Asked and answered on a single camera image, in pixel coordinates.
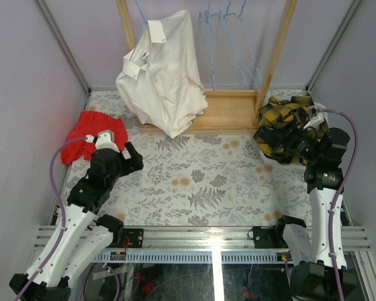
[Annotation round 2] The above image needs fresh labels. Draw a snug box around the yellow plaid shirt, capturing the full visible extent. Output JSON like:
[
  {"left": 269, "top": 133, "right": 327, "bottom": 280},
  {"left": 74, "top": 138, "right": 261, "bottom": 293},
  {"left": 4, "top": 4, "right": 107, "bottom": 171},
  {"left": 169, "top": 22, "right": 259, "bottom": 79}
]
[{"left": 254, "top": 95, "right": 332, "bottom": 165}]

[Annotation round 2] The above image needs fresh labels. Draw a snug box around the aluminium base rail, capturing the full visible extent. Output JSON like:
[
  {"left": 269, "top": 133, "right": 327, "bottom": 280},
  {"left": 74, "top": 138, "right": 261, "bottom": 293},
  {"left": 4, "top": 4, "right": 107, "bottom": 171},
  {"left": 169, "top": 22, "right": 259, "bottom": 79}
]
[{"left": 35, "top": 226, "right": 370, "bottom": 264}]

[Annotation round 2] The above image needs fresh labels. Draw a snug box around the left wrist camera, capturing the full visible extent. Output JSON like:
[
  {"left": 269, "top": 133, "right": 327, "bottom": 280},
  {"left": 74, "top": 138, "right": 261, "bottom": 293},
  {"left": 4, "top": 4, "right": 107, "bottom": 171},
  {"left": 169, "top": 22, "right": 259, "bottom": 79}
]
[{"left": 83, "top": 130, "right": 120, "bottom": 153}]

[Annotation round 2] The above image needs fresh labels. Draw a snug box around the blue wire hanger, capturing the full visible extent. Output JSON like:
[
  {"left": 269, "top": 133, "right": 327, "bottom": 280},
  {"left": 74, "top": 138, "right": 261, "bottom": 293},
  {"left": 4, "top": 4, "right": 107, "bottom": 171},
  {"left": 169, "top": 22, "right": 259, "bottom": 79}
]
[{"left": 222, "top": 0, "right": 263, "bottom": 87}]

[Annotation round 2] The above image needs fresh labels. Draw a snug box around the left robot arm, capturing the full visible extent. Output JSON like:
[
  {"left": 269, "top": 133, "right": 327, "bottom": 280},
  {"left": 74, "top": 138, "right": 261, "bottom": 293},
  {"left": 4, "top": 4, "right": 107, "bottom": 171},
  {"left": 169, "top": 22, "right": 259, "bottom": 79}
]
[{"left": 9, "top": 141, "right": 144, "bottom": 300}]

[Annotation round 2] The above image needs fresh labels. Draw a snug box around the white shirt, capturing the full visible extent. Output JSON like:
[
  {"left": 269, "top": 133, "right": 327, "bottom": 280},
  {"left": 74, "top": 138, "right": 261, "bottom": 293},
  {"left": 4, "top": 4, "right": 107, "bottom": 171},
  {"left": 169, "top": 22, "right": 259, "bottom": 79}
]
[{"left": 115, "top": 10, "right": 208, "bottom": 138}]

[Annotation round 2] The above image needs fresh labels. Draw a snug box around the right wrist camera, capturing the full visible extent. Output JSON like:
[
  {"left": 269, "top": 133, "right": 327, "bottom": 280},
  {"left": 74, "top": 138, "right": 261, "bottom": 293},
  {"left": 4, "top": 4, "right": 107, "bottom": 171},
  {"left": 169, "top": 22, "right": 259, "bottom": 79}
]
[{"left": 303, "top": 103, "right": 328, "bottom": 130}]

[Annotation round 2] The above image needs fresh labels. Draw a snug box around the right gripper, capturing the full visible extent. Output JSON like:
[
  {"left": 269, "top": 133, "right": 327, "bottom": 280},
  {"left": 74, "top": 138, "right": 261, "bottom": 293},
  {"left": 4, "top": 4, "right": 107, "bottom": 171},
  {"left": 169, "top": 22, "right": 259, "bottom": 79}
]
[{"left": 257, "top": 120, "right": 322, "bottom": 163}]

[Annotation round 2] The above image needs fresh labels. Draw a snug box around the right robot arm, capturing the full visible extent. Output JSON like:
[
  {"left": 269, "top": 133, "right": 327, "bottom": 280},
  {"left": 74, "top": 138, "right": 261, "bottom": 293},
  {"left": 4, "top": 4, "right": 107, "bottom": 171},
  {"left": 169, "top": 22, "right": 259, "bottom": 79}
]
[{"left": 273, "top": 122, "right": 357, "bottom": 300}]

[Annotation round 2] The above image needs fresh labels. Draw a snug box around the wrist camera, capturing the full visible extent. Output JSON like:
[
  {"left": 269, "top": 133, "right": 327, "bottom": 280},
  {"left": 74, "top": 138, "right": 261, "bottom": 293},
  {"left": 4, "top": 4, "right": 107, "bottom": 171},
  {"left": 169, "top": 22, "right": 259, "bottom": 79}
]
[
  {"left": 303, "top": 103, "right": 328, "bottom": 130},
  {"left": 83, "top": 130, "right": 120, "bottom": 153}
]

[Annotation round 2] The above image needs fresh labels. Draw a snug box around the red cloth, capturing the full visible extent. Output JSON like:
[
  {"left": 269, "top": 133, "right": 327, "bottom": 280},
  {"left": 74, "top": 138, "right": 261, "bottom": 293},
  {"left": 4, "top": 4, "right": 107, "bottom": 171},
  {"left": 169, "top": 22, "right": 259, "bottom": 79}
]
[{"left": 61, "top": 110, "right": 128, "bottom": 165}]

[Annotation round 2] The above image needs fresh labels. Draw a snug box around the wooden clothes rack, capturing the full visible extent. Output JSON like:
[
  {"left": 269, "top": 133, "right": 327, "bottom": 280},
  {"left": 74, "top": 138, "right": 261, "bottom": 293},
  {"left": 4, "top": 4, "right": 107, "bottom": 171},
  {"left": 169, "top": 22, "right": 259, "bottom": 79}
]
[{"left": 117, "top": 1, "right": 296, "bottom": 134}]

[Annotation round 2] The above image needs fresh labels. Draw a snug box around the white plastic basket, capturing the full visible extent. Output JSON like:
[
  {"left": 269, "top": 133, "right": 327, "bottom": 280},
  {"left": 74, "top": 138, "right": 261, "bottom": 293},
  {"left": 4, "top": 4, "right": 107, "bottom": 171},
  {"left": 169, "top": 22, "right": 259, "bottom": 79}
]
[{"left": 258, "top": 100, "right": 330, "bottom": 172}]

